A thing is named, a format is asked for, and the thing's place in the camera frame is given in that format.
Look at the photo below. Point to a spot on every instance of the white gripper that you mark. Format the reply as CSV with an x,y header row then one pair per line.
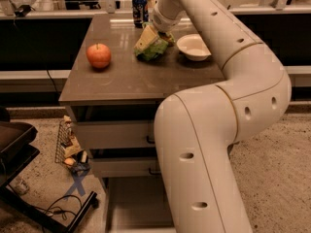
x,y
160,20

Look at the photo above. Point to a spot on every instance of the black cart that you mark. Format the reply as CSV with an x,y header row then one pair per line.
x,y
16,154

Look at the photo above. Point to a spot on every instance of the middle grey drawer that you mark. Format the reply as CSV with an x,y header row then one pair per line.
x,y
124,167

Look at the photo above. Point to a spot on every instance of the wire basket with snacks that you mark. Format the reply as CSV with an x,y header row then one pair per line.
x,y
68,151

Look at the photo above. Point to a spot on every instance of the black device on ledge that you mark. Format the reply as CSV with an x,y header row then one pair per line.
x,y
23,10

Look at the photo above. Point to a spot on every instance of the red apple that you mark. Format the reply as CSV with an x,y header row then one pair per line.
x,y
98,56

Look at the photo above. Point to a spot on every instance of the grey drawer cabinet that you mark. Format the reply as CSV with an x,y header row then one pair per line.
x,y
127,89

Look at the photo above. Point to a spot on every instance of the blue soda can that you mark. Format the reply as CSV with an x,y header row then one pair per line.
x,y
140,12

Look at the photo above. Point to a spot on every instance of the grey drawer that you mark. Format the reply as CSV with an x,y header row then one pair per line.
x,y
124,167
121,134

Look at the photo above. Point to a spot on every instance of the bottom open drawer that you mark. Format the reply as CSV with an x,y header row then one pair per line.
x,y
138,205

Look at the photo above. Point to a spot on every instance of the green rice chip bag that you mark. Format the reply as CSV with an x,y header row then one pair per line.
x,y
158,48

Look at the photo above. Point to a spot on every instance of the top grey drawer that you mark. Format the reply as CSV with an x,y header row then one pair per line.
x,y
121,134

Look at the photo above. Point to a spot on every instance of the white paper bowl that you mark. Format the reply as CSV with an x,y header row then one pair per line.
x,y
193,47

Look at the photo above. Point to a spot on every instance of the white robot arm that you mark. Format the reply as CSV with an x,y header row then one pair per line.
x,y
194,127

